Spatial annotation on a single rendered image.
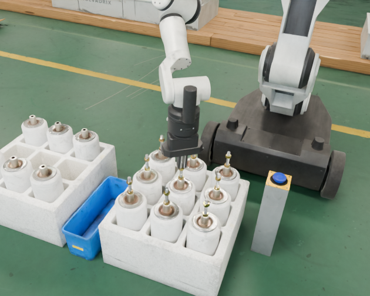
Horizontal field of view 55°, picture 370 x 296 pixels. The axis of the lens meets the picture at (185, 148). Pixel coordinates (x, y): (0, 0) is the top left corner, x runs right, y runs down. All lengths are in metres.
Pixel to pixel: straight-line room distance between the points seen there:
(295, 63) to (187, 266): 0.74
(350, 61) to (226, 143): 1.57
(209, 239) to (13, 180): 0.68
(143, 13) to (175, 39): 2.25
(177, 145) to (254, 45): 1.96
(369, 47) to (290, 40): 1.66
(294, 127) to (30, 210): 1.13
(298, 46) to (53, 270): 1.09
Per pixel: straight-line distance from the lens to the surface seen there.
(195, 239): 1.04
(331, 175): 1.49
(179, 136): 0.98
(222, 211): 1.12
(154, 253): 1.11
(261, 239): 1.28
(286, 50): 1.29
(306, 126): 1.72
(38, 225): 1.34
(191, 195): 1.14
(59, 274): 1.29
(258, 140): 1.51
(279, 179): 1.11
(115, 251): 1.20
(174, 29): 1.01
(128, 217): 1.10
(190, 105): 0.90
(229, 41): 2.93
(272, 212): 1.18
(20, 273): 1.33
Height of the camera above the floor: 1.02
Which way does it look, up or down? 36 degrees down
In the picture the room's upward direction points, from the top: 3 degrees clockwise
